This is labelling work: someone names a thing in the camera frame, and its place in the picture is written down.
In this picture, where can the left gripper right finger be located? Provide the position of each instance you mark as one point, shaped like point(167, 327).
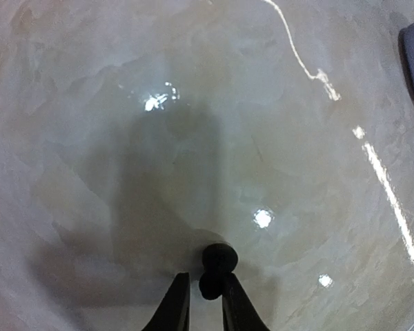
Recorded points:
point(238, 311)

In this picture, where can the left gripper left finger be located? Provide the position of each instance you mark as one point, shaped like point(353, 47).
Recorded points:
point(173, 313)

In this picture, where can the black earbud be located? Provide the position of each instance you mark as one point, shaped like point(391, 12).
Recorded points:
point(218, 260)

